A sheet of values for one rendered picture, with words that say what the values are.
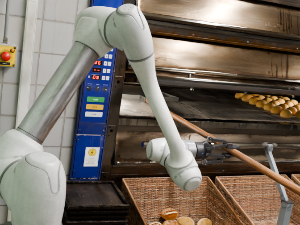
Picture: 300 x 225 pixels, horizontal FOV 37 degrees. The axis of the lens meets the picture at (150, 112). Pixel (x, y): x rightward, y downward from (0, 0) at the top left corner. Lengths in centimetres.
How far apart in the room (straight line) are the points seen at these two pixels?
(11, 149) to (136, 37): 55
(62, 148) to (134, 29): 97
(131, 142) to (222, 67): 65
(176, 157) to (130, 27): 52
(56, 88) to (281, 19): 158
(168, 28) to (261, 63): 65
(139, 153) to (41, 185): 116
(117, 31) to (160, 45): 85
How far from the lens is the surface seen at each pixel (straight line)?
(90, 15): 165
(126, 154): 242
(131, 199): 234
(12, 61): 208
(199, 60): 248
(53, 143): 229
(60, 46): 218
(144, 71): 161
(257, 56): 272
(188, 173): 170
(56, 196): 139
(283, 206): 233
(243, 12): 260
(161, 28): 235
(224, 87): 242
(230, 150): 205
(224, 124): 268
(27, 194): 138
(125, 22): 152
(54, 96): 157
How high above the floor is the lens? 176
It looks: 13 degrees down
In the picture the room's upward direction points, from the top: 9 degrees clockwise
